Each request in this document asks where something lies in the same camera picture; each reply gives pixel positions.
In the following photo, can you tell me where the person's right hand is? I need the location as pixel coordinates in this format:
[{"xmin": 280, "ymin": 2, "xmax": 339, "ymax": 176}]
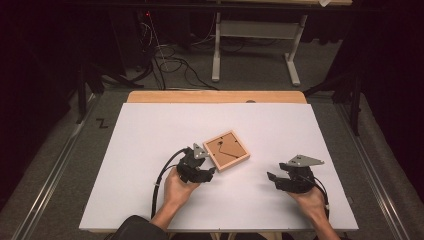
[{"xmin": 287, "ymin": 185, "xmax": 328, "ymax": 218}]

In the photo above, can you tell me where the white metal desk frame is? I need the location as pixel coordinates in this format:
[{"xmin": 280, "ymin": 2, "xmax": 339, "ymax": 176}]
[{"xmin": 206, "ymin": 0, "xmax": 354, "ymax": 87}]

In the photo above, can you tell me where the white board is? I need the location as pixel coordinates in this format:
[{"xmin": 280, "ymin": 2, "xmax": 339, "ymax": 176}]
[{"xmin": 78, "ymin": 102, "xmax": 360, "ymax": 233}]

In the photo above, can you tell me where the wooden picture frame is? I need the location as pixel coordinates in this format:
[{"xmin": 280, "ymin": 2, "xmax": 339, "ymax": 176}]
[{"xmin": 202, "ymin": 129, "xmax": 252, "ymax": 173}]

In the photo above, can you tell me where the black floor cable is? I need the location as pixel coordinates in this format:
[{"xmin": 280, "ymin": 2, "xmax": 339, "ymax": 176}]
[{"xmin": 151, "ymin": 55, "xmax": 221, "ymax": 92}]

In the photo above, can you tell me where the wooden table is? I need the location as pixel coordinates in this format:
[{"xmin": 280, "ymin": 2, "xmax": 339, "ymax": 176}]
[{"xmin": 87, "ymin": 90, "xmax": 349, "ymax": 240}]

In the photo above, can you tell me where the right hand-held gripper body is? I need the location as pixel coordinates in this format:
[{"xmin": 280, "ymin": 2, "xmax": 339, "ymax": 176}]
[{"xmin": 279, "ymin": 154, "xmax": 325, "ymax": 195}]

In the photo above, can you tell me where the person's left hand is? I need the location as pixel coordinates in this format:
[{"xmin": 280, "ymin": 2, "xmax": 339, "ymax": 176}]
[{"xmin": 162, "ymin": 166, "xmax": 202, "ymax": 210}]

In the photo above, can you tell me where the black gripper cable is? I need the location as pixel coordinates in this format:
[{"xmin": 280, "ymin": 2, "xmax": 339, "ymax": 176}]
[
  {"xmin": 312, "ymin": 175, "xmax": 331, "ymax": 220},
  {"xmin": 150, "ymin": 147, "xmax": 190, "ymax": 220}
]

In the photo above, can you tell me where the dark sleeve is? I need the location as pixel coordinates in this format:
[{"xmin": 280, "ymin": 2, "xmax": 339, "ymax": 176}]
[{"xmin": 111, "ymin": 214, "xmax": 170, "ymax": 240}]

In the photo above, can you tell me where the white floor cable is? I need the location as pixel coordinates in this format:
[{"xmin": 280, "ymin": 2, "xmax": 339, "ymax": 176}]
[{"xmin": 145, "ymin": 13, "xmax": 170, "ymax": 73}]

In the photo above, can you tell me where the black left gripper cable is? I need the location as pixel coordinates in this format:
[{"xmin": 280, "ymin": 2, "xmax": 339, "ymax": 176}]
[{"xmin": 150, "ymin": 147, "xmax": 190, "ymax": 220}]

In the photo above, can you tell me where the black stand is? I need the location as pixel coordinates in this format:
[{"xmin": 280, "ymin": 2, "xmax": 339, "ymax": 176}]
[
  {"xmin": 302, "ymin": 71, "xmax": 364, "ymax": 137},
  {"xmin": 75, "ymin": 60, "xmax": 145, "ymax": 125}
]

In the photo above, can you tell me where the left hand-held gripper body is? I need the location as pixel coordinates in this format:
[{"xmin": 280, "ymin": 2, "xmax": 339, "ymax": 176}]
[{"xmin": 175, "ymin": 143, "xmax": 210, "ymax": 184}]

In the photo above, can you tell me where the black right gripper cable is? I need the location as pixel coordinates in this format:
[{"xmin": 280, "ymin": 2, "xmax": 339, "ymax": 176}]
[{"xmin": 312, "ymin": 175, "xmax": 331, "ymax": 220}]

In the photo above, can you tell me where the metal floor rail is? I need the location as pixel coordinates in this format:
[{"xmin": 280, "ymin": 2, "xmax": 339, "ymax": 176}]
[
  {"xmin": 334, "ymin": 102, "xmax": 414, "ymax": 240},
  {"xmin": 11, "ymin": 94, "xmax": 102, "ymax": 240}
]

